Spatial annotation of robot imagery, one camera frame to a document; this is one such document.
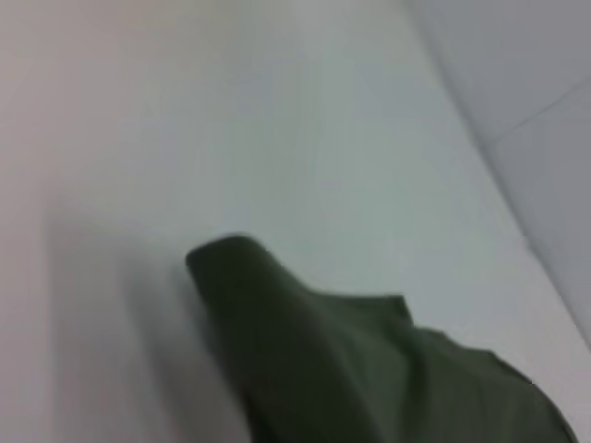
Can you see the dark green FREE t-shirt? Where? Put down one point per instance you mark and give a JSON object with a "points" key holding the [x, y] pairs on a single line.
{"points": [[369, 360]]}

